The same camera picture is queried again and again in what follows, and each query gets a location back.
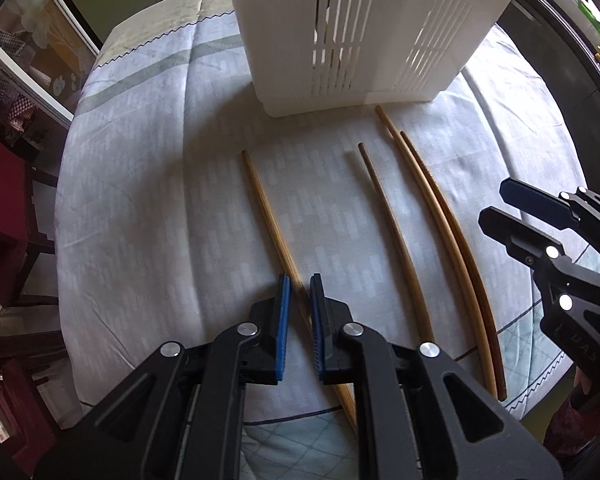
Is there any wooden chopstick one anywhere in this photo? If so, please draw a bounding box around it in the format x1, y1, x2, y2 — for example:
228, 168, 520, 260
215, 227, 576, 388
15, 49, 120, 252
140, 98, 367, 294
242, 150, 358, 432

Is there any wooden chopstick three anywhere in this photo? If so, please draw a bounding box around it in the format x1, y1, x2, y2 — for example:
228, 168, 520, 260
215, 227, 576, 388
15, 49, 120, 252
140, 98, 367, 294
375, 105, 507, 401

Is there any wooden chopstick two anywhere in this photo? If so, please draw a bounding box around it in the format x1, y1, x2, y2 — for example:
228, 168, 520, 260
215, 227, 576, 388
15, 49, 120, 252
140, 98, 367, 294
358, 143, 434, 342

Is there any patterned light tablecloth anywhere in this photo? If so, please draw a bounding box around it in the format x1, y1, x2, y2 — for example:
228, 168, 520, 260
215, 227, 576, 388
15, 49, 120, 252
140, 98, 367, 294
52, 0, 600, 480

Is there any white plastic utensil holder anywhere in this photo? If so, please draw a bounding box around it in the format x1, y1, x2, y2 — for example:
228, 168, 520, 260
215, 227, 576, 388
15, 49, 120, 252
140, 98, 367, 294
232, 0, 510, 117

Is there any red wooden chair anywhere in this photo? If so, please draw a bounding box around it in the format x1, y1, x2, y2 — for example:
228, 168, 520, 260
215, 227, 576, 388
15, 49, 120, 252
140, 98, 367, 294
0, 142, 59, 309

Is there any glass sliding door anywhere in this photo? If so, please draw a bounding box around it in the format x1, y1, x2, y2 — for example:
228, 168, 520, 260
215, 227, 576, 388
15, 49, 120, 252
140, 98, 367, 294
0, 0, 98, 131

